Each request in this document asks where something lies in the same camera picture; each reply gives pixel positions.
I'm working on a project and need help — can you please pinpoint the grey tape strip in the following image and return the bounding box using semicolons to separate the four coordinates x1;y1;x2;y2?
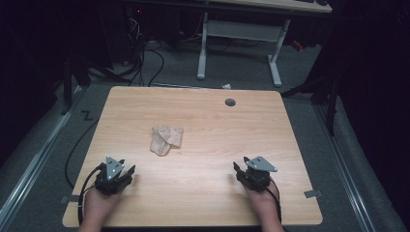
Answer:
304;188;323;199
60;194;80;204

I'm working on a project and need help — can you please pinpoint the person's left hand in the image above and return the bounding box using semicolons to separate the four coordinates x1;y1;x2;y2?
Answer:
82;183;125;226

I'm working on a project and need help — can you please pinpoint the person's right hand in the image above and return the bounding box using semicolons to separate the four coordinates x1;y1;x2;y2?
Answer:
243;185;281;224

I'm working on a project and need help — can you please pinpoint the beige cloth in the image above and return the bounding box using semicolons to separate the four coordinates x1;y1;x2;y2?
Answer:
149;125;185;158

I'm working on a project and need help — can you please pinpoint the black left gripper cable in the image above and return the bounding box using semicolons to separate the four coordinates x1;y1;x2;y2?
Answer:
76;161;107;226

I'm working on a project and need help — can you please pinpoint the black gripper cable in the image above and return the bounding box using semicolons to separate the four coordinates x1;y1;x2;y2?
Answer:
264;177;284;224
76;161;107;226

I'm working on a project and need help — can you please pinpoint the white metal-legged desk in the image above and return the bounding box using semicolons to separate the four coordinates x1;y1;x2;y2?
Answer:
195;0;334;88

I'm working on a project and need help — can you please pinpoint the thin black floor cable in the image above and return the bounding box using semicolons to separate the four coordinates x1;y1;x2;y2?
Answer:
64;118;101;189

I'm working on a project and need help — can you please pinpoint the bundle of black cables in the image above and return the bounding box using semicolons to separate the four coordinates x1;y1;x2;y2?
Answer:
124;13;166;88

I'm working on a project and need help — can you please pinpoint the black metal stand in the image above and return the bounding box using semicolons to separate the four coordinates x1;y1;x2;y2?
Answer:
59;54;93;116
280;72;341;137

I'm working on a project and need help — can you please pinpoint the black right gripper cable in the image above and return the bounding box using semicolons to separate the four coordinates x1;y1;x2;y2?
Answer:
264;177;284;224

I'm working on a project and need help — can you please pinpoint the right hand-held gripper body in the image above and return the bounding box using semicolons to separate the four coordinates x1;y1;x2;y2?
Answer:
236;156;278;193

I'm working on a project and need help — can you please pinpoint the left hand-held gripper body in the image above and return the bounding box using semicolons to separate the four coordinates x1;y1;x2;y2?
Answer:
94;156;131;196

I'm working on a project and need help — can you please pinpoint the silver metal floor rail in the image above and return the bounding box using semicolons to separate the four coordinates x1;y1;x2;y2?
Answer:
312;101;377;232
0;84;84;228

